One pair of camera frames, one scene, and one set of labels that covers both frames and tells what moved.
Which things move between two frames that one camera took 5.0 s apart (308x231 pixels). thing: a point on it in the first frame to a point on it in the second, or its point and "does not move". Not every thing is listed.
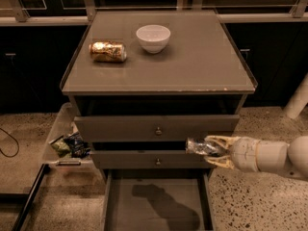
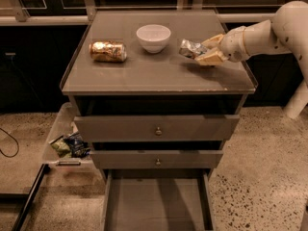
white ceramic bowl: [154, 38] does not move
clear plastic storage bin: [66, 149] does not move
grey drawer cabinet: [141, 83] does not move
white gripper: [244, 154] to [233, 43]
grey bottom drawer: [159, 199] does not move
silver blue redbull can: [202, 146] to [190, 49]
